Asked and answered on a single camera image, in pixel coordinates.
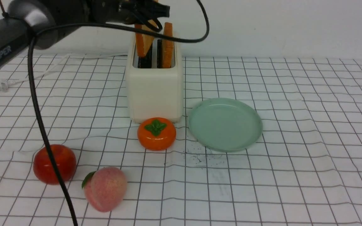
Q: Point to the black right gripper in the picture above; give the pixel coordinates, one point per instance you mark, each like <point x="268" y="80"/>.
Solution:
<point x="127" y="11"/>

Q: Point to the toast slice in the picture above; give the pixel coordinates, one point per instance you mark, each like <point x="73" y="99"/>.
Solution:
<point x="167" y="46"/>
<point x="143" y="42"/>

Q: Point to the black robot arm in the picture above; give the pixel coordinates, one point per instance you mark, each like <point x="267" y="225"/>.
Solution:
<point x="24" y="18"/>

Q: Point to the cream white toaster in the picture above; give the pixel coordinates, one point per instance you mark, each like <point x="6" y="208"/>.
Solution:
<point x="155" y="92"/>

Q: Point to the orange persimmon with green leaf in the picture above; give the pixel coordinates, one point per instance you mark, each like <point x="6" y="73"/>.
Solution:
<point x="156" y="134"/>

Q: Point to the pale green round plate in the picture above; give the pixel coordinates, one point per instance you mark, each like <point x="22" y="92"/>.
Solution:
<point x="225" y="125"/>

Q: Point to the pink peach with leaf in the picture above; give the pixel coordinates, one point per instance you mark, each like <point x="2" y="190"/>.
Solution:
<point x="105" y="188"/>

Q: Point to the white checkered tablecloth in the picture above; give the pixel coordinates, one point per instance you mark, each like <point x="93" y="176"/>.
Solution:
<point x="305" y="170"/>

